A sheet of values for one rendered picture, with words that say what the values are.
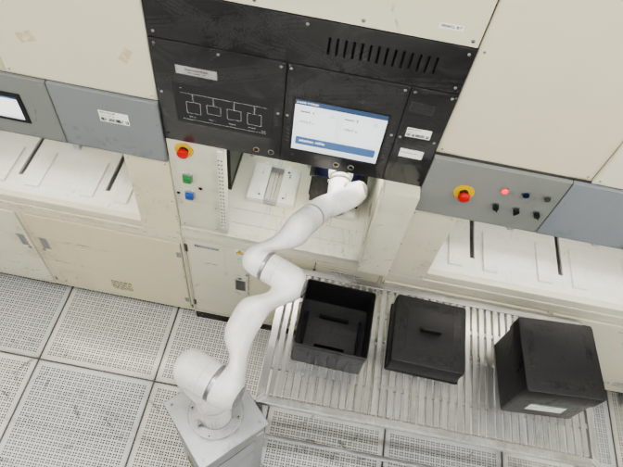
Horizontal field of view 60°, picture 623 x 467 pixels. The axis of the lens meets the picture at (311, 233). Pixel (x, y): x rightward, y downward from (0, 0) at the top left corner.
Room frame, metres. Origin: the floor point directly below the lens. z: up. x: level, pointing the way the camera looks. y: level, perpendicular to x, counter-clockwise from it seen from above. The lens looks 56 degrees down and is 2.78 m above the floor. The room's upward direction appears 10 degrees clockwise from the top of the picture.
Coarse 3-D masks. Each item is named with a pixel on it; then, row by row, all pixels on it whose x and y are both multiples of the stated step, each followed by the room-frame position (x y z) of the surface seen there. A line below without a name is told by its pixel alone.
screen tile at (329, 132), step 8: (304, 112) 1.22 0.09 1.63; (312, 112) 1.22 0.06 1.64; (320, 112) 1.22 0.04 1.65; (320, 120) 1.22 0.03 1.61; (328, 120) 1.22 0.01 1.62; (336, 120) 1.22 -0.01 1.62; (304, 128) 1.22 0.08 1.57; (312, 128) 1.22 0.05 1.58; (320, 128) 1.22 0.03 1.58; (328, 128) 1.22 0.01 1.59; (336, 128) 1.22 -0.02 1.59; (320, 136) 1.22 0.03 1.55; (328, 136) 1.22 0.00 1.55
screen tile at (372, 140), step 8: (344, 120) 1.22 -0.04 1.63; (352, 120) 1.22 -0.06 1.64; (360, 120) 1.22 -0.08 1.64; (368, 120) 1.22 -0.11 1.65; (352, 128) 1.22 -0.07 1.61; (360, 128) 1.22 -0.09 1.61; (368, 128) 1.22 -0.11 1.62; (344, 136) 1.22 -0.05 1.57; (352, 136) 1.22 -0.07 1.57; (360, 136) 1.22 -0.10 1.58; (368, 136) 1.22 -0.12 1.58; (376, 136) 1.22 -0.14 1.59; (360, 144) 1.22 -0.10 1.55; (368, 144) 1.22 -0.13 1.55; (376, 144) 1.22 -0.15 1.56
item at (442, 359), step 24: (408, 312) 1.02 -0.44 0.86; (432, 312) 1.04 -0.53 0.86; (456, 312) 1.06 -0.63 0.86; (408, 336) 0.92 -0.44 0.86; (432, 336) 0.94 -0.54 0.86; (456, 336) 0.96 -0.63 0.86; (408, 360) 0.82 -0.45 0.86; (432, 360) 0.84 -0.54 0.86; (456, 360) 0.86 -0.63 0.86; (456, 384) 0.80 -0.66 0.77
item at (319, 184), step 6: (312, 168) 1.46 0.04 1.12; (312, 174) 1.42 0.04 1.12; (312, 180) 1.42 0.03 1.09; (318, 180) 1.42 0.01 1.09; (324, 180) 1.42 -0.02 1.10; (360, 180) 1.49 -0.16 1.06; (366, 180) 1.45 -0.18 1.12; (312, 186) 1.43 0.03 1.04; (318, 186) 1.42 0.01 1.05; (324, 186) 1.42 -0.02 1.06; (312, 192) 1.43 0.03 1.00; (318, 192) 1.43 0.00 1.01; (324, 192) 1.43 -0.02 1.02; (312, 198) 1.43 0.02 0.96
